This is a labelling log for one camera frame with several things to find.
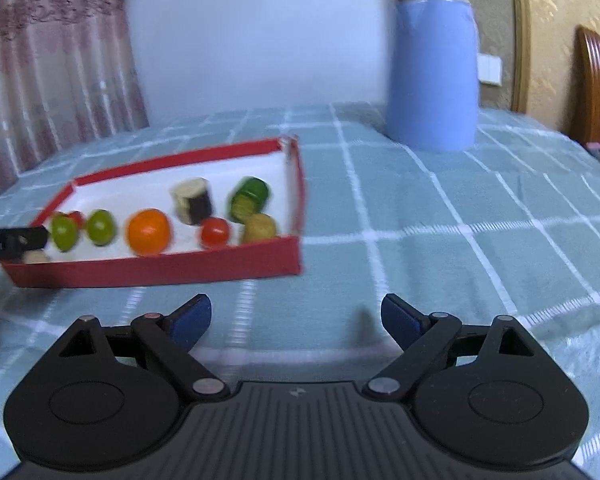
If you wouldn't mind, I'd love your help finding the large yellow-green round fruit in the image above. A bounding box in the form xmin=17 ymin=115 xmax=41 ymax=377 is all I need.
xmin=241 ymin=213 xmax=279 ymax=245

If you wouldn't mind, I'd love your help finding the large red tomato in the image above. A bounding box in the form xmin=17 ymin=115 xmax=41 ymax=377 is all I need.
xmin=200 ymin=217 xmax=231 ymax=249

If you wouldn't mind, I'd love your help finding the red cardboard box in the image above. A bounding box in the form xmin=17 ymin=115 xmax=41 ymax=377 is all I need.
xmin=1 ymin=135 xmax=308 ymax=290

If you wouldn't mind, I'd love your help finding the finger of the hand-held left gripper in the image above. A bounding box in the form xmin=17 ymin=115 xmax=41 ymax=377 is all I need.
xmin=0 ymin=225 xmax=49 ymax=264

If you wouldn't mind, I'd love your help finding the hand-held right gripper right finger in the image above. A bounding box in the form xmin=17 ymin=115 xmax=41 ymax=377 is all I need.
xmin=361 ymin=293 xmax=537 ymax=402

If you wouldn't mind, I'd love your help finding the white wall switch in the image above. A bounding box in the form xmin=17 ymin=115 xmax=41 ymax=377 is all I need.
xmin=477 ymin=54 xmax=504 ymax=86

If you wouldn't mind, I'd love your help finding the green cucumber piece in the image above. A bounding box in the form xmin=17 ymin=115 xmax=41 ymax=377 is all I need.
xmin=228 ymin=176 xmax=271 ymax=224

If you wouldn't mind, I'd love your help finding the pink patterned curtain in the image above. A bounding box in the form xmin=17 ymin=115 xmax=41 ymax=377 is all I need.
xmin=0 ymin=0 xmax=151 ymax=211

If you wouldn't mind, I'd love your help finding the green lime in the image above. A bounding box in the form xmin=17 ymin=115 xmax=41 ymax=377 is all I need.
xmin=50 ymin=213 xmax=80 ymax=253

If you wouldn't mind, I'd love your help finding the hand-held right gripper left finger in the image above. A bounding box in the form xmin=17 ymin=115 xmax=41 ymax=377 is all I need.
xmin=55 ymin=294 xmax=231 ymax=402

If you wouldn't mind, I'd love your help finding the orange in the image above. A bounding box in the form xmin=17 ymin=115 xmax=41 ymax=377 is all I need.
xmin=126 ymin=208 xmax=174 ymax=257

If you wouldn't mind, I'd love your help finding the dark eggplant piece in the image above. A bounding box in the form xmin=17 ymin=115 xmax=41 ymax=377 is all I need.
xmin=170 ymin=178 xmax=215 ymax=226

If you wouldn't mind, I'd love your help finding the blue kettle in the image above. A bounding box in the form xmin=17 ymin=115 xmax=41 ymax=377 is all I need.
xmin=384 ymin=0 xmax=481 ymax=154

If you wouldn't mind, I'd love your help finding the green tomato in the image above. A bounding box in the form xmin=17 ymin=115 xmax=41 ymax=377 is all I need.
xmin=85 ymin=209 xmax=117 ymax=247

